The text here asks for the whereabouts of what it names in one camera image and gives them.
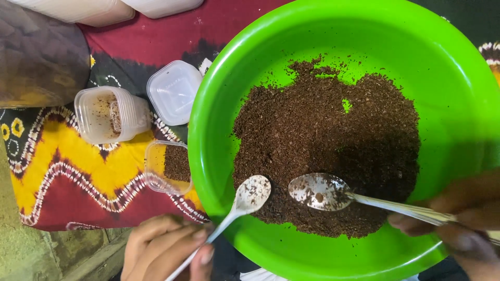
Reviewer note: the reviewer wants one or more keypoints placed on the person's left hand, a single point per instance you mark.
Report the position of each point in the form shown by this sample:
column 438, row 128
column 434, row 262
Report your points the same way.
column 156, row 249

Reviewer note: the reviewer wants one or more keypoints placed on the person's right hand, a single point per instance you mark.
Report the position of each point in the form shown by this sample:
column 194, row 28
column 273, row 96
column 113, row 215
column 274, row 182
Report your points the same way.
column 476, row 210

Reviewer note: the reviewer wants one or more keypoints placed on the person's right fingers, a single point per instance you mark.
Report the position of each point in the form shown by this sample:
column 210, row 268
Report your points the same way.
column 449, row 238

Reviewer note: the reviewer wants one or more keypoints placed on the metal spoon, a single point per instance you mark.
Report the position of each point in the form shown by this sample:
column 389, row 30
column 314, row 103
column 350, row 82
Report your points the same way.
column 318, row 191

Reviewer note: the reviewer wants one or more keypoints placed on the white plastic spoon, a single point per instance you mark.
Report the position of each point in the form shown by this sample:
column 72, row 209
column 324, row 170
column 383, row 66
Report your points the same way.
column 252, row 195

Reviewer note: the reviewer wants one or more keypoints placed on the green plastic bowl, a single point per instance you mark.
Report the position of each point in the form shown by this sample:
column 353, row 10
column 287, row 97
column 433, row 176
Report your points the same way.
column 449, row 78

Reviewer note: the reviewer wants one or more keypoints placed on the brown ground powder heap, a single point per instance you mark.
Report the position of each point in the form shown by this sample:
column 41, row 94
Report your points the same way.
column 312, row 136

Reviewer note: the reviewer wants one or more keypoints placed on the clear container with brown powder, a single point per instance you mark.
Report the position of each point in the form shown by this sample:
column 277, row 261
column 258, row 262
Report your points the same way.
column 172, row 164

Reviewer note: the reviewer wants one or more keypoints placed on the clear plastic lid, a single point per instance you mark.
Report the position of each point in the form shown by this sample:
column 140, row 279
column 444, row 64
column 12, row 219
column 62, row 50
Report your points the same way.
column 174, row 91

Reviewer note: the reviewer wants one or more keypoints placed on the white plastic container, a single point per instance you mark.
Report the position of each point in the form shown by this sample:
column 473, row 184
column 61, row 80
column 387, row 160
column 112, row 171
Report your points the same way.
column 164, row 7

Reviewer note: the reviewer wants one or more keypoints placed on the empty clear plastic container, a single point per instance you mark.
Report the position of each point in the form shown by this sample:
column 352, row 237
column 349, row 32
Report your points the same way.
column 101, row 117

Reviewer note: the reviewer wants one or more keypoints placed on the red yellow batik cloth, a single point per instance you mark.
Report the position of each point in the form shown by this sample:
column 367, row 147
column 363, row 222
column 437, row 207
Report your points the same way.
column 78, row 175

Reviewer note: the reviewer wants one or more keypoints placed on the stack of white plastic containers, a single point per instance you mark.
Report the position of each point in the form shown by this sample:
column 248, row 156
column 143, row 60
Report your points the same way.
column 78, row 9

